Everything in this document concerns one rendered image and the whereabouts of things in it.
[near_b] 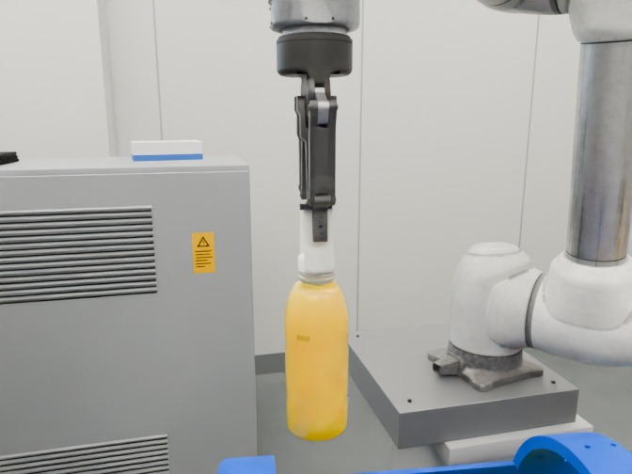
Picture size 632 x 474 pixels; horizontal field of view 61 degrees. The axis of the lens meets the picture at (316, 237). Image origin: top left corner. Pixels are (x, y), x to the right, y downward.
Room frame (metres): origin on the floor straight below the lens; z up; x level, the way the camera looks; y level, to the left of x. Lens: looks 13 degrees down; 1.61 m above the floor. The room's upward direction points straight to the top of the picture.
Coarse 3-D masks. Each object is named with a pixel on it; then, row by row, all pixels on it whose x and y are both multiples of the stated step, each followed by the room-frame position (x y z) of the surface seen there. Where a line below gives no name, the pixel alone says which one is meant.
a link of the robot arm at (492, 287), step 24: (480, 264) 1.04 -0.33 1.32; (504, 264) 1.02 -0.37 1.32; (528, 264) 1.04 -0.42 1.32; (456, 288) 1.07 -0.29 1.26; (480, 288) 1.02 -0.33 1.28; (504, 288) 1.00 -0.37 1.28; (528, 288) 0.99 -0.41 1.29; (456, 312) 1.06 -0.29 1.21; (480, 312) 1.02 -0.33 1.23; (504, 312) 0.99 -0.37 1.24; (456, 336) 1.06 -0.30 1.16; (480, 336) 1.02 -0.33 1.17; (504, 336) 1.00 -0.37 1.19
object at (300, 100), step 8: (296, 96) 0.54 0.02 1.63; (304, 96) 0.54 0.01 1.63; (336, 96) 0.54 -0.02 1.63; (296, 104) 0.54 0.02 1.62; (304, 104) 0.54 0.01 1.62; (304, 112) 0.54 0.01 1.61; (304, 120) 0.53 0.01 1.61; (304, 128) 0.53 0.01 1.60; (304, 136) 0.53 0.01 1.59; (304, 208) 0.52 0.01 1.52; (312, 208) 0.52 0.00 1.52; (328, 208) 0.52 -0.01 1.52
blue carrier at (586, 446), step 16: (528, 448) 0.64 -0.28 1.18; (544, 448) 0.60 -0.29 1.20; (560, 448) 0.57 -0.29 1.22; (576, 448) 0.56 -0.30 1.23; (592, 448) 0.56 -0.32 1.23; (608, 448) 0.56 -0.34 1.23; (224, 464) 0.54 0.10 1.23; (240, 464) 0.53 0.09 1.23; (256, 464) 0.53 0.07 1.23; (272, 464) 0.53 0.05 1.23; (480, 464) 0.67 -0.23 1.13; (496, 464) 0.67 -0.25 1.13; (512, 464) 0.67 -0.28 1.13; (528, 464) 0.66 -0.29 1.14; (544, 464) 0.66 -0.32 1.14; (560, 464) 0.66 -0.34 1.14; (576, 464) 0.54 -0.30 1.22; (592, 464) 0.53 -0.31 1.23; (608, 464) 0.53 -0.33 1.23; (624, 464) 0.53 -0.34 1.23
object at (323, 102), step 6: (318, 90) 0.52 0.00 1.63; (318, 96) 0.51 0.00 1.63; (324, 96) 0.51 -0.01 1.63; (318, 102) 0.49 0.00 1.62; (324, 102) 0.49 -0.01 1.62; (318, 108) 0.49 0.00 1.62; (324, 108) 0.49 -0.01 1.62; (318, 114) 0.50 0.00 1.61; (324, 114) 0.49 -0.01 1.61; (318, 120) 0.50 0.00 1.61; (324, 120) 0.50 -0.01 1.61
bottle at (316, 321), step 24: (312, 288) 0.54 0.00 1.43; (336, 288) 0.55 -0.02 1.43; (288, 312) 0.54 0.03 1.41; (312, 312) 0.53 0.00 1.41; (336, 312) 0.53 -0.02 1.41; (288, 336) 0.54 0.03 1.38; (312, 336) 0.52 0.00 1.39; (336, 336) 0.53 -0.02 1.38; (288, 360) 0.54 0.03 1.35; (312, 360) 0.52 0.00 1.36; (336, 360) 0.53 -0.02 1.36; (288, 384) 0.54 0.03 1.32; (312, 384) 0.52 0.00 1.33; (336, 384) 0.53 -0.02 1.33; (288, 408) 0.54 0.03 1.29; (312, 408) 0.52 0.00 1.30; (336, 408) 0.53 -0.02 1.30; (312, 432) 0.52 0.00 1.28; (336, 432) 0.53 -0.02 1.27
